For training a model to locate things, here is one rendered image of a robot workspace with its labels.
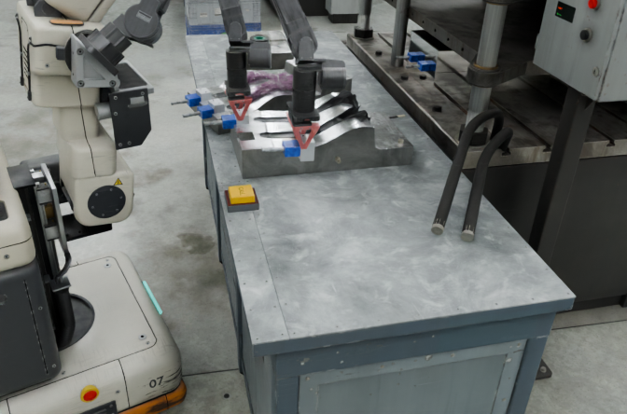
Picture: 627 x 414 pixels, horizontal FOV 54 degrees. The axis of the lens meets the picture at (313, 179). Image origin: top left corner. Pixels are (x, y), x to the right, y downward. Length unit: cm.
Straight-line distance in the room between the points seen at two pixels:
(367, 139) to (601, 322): 138
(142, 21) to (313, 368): 84
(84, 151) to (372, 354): 91
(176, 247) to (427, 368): 164
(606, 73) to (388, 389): 94
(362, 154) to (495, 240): 46
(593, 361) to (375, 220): 125
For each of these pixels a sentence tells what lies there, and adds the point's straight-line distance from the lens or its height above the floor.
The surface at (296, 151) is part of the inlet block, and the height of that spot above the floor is 94.
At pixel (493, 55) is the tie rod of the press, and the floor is 108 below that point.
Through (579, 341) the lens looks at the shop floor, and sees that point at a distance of 261.
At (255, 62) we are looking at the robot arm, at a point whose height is 108.
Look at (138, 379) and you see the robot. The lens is 196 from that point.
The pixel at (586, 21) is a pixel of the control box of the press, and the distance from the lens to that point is 176.
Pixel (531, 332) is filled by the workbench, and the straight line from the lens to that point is 149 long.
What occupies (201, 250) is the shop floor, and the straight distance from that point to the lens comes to 280.
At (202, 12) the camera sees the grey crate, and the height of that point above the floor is 32.
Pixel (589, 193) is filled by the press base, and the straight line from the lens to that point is 235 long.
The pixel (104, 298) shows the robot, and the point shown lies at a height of 28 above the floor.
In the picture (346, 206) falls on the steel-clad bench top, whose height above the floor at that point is 80.
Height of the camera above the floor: 165
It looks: 30 degrees down
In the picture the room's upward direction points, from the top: 3 degrees clockwise
